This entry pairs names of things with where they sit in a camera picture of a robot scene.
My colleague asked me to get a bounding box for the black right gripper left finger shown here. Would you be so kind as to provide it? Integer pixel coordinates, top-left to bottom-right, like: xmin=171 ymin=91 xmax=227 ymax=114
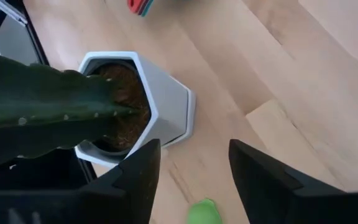
xmin=0 ymin=139 xmax=161 ymax=224

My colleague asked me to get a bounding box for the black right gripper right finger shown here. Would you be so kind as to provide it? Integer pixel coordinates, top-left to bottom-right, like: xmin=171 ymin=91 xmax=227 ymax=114
xmin=228 ymin=139 xmax=358 ymax=224

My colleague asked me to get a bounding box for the red measuring cup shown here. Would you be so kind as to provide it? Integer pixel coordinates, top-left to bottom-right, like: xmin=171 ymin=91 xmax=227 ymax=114
xmin=127 ymin=0 xmax=150 ymax=15

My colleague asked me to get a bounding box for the green measuring cup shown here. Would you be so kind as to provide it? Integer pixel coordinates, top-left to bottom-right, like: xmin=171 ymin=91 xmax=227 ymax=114
xmin=186 ymin=198 xmax=223 ymax=224

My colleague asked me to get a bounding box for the white hexagonal planter pot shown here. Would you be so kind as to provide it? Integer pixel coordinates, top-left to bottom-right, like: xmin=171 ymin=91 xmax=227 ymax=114
xmin=75 ymin=51 xmax=197 ymax=169

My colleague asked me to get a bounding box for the brown potting soil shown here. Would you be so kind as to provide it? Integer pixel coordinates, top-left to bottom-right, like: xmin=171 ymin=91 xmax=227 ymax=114
xmin=87 ymin=63 xmax=152 ymax=153

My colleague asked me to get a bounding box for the green cactus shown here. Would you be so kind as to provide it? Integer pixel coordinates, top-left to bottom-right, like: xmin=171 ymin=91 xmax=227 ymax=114
xmin=0 ymin=52 xmax=150 ymax=172

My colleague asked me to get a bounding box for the black aluminium table frame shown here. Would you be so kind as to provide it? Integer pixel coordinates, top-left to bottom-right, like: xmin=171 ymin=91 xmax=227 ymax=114
xmin=0 ymin=0 xmax=98 ymax=190

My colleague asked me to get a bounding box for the silver rail bracket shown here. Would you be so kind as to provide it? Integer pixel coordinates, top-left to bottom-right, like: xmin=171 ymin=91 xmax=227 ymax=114
xmin=0 ymin=0 xmax=28 ymax=26

